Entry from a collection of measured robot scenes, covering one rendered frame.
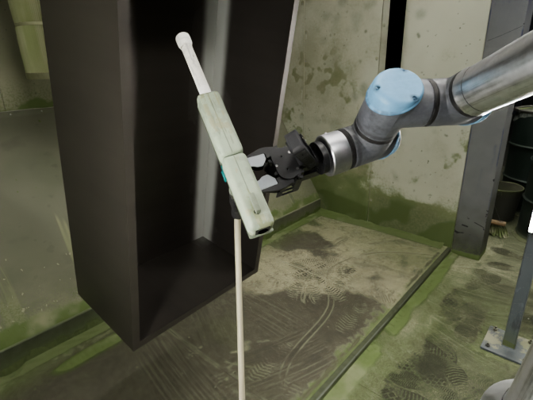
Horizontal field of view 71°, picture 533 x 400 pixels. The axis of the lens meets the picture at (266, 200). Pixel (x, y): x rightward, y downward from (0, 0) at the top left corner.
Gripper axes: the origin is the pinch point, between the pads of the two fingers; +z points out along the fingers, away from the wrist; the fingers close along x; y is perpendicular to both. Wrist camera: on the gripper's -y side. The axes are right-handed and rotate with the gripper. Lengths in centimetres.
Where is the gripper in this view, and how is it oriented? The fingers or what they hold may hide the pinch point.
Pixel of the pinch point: (233, 181)
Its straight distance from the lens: 72.1
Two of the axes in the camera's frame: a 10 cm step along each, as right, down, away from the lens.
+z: -9.2, 3.2, -2.4
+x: -3.9, -8.6, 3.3
